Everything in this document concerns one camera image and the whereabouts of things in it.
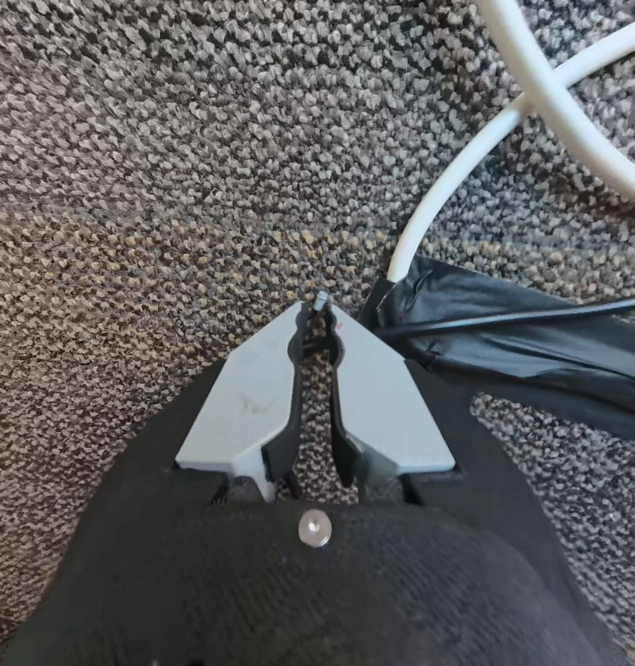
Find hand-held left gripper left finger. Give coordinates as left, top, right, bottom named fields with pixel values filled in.
left=176, top=302, right=305, bottom=503

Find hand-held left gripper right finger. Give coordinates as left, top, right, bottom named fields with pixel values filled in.
left=323, top=304, right=456, bottom=500

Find black tape strip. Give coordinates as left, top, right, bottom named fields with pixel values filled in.
left=356, top=255, right=635, bottom=446

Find white cable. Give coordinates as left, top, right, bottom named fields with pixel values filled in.
left=388, top=0, right=635, bottom=285

